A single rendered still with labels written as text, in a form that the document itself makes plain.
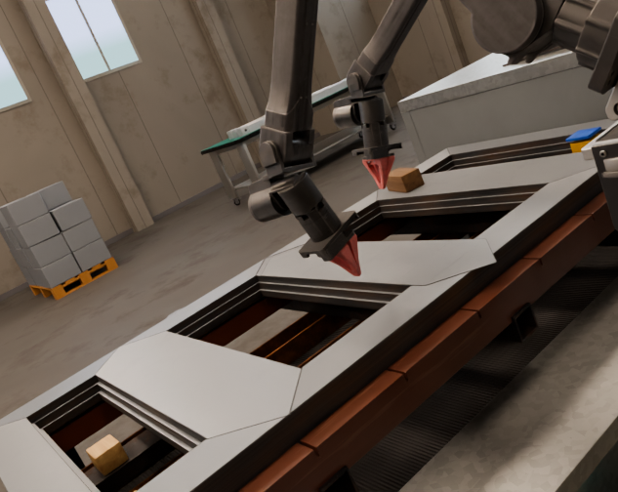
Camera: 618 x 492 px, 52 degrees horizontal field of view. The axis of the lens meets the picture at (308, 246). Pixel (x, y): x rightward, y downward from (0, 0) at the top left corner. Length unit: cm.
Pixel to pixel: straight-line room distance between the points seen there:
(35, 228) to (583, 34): 730
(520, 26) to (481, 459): 59
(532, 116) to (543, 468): 124
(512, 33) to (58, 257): 729
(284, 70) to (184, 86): 1015
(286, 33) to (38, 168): 920
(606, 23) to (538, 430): 57
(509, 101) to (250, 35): 1022
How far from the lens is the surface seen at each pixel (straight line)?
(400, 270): 123
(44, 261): 778
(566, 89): 190
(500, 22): 76
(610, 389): 107
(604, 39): 73
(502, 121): 205
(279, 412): 92
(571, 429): 101
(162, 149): 1074
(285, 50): 99
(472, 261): 115
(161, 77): 1100
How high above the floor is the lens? 128
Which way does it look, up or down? 15 degrees down
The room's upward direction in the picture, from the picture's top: 23 degrees counter-clockwise
